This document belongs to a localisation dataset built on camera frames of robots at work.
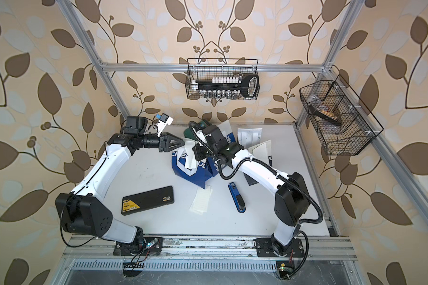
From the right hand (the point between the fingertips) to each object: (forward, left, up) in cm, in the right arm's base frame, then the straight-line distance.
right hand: (193, 148), depth 81 cm
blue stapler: (-18, -20, -18) cm, 32 cm away
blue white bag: (-6, -5, -8) cm, 12 cm away
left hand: (-2, +5, +8) cm, 10 cm away
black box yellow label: (-15, +25, -21) cm, 36 cm away
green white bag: (+7, -27, -2) cm, 28 cm away
